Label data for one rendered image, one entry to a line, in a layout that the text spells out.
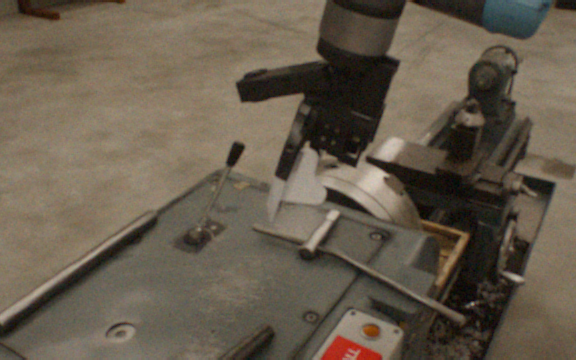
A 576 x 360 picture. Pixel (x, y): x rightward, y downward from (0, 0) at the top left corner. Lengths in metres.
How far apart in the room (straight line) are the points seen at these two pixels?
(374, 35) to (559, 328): 2.31
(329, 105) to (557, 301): 2.38
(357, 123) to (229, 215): 0.40
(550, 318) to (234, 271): 2.13
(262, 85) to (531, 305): 2.33
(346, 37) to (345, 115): 0.08
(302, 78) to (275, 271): 0.32
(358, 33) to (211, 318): 0.40
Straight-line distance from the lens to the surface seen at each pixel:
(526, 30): 0.52
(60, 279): 0.82
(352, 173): 1.08
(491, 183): 1.68
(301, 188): 0.60
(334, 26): 0.55
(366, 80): 0.57
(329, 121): 0.58
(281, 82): 0.60
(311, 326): 0.72
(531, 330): 2.69
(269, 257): 0.83
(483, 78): 2.09
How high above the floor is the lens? 1.77
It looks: 30 degrees down
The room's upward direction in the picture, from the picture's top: straight up
